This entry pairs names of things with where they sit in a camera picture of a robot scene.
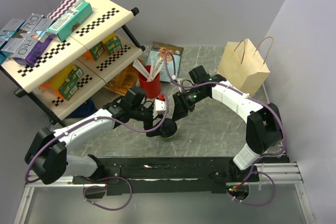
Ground orange snack bag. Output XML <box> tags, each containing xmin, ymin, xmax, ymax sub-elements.
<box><xmin>104</xmin><ymin>63</ymin><xmax>139</xmax><ymax>95</ymax></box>

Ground cream two-tier shelf rack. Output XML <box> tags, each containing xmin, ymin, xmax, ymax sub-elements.
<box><xmin>1</xmin><ymin>0</ymin><xmax>145</xmax><ymax>124</ymax></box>

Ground teal box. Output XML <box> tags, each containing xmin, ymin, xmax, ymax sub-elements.
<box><xmin>47</xmin><ymin>0</ymin><xmax>93</xmax><ymax>42</ymax></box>

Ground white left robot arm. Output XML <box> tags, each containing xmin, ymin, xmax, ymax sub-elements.
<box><xmin>25</xmin><ymin>87</ymin><xmax>169</xmax><ymax>185</ymax></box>

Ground brown paper bag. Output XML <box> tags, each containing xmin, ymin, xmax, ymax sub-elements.
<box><xmin>217</xmin><ymin>36</ymin><xmax>274</xmax><ymax>97</ymax></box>

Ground green paper coffee cup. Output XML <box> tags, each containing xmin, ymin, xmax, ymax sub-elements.
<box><xmin>160</xmin><ymin>134</ymin><xmax>175</xmax><ymax>142</ymax></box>

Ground red cup holder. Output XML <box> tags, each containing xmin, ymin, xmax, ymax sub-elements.
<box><xmin>138</xmin><ymin>72</ymin><xmax>161</xmax><ymax>99</ymax></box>

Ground silver purple box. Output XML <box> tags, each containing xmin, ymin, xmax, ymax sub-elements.
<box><xmin>1</xmin><ymin>14</ymin><xmax>54</xmax><ymax>66</ymax></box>

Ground black plastic cup lid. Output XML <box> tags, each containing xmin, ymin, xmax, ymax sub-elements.
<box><xmin>161</xmin><ymin>118</ymin><xmax>177</xmax><ymax>136</ymax></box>

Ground blue silver box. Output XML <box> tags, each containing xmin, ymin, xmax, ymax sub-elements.
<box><xmin>0</xmin><ymin>18</ymin><xmax>25</xmax><ymax>50</ymax></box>

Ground white wrapped straws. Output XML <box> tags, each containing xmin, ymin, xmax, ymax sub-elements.
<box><xmin>132</xmin><ymin>58</ymin><xmax>164</xmax><ymax>82</ymax></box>

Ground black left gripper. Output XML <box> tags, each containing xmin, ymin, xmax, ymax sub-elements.
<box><xmin>131</xmin><ymin>105</ymin><xmax>165</xmax><ymax>136</ymax></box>

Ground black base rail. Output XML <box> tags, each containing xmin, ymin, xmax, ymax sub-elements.
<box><xmin>72</xmin><ymin>155</ymin><xmax>289</xmax><ymax>197</ymax></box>

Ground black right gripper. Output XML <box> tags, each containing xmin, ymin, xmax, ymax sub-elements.
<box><xmin>172</xmin><ymin>88</ymin><xmax>207</xmax><ymax>123</ymax></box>

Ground orange green large box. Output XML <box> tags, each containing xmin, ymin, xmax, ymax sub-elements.
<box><xmin>39</xmin><ymin>63</ymin><xmax>83</xmax><ymax>101</ymax></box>

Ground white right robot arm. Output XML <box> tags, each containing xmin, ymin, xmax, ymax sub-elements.
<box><xmin>170</xmin><ymin>66</ymin><xmax>284</xmax><ymax>181</ymax></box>

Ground blue snack pouch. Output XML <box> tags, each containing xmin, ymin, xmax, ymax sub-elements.
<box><xmin>146</xmin><ymin>42</ymin><xmax>184</xmax><ymax>82</ymax></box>

